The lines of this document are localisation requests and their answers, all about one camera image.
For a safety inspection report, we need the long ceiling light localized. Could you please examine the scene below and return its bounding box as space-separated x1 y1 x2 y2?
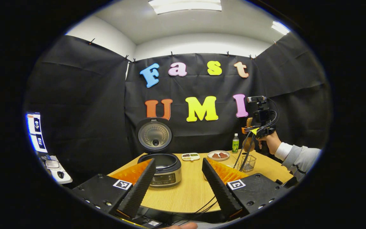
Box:
148 0 222 15

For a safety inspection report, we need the round white plate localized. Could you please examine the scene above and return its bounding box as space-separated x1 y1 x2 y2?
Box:
207 150 231 162

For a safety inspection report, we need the wooden spoon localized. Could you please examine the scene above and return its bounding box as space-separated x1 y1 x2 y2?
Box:
242 117 256 153

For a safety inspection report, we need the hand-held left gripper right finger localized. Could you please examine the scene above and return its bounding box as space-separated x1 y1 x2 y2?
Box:
201 157 290 221

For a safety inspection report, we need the green tea bottle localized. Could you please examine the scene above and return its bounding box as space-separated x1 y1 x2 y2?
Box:
232 133 240 154

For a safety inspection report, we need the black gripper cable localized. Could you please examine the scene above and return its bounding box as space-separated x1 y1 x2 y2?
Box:
233 97 280 171

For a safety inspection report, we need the small ceiling light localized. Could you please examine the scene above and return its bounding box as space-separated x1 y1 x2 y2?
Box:
271 21 290 36

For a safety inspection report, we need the computer monitor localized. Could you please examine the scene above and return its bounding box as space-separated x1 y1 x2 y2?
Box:
26 111 48 153

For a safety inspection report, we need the white side desk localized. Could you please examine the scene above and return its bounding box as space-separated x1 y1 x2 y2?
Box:
41 155 73 184

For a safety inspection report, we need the clear wire chopstick holder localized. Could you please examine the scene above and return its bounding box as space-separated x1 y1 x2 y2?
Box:
241 154 257 172

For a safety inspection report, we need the black backdrop cloth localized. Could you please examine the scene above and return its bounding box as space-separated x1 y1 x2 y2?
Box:
24 32 332 182

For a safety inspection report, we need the black and silver rice cooker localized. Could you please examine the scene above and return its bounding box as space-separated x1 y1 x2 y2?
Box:
136 117 183 188

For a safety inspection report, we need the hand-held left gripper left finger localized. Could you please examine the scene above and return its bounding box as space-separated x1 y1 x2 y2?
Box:
72 158 156 218

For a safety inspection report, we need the white divided dish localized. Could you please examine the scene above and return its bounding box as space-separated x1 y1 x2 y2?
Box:
181 153 201 162

